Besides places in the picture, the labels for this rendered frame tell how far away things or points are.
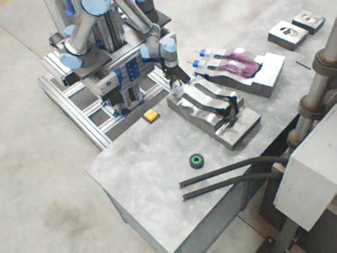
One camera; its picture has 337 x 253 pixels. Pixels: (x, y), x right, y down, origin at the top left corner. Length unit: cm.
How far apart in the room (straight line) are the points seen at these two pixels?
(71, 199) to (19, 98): 134
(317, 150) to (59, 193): 219
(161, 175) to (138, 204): 19
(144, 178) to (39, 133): 168
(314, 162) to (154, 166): 98
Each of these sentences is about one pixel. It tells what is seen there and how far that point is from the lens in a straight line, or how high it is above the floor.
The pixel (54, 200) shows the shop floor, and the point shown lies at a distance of 288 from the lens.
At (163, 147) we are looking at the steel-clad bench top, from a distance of 190.
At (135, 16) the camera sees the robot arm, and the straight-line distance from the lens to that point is 182.
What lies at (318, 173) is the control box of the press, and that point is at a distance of 110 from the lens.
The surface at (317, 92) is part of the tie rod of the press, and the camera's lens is 140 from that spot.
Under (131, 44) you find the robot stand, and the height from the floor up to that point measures 95.
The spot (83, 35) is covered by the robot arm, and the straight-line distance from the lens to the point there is 178.
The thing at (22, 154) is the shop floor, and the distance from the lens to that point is 325.
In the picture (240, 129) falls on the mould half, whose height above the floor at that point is 86.
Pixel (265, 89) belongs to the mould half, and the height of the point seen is 87.
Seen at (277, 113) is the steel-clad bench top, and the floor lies 80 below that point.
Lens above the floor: 240
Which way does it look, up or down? 54 degrees down
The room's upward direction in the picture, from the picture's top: 11 degrees counter-clockwise
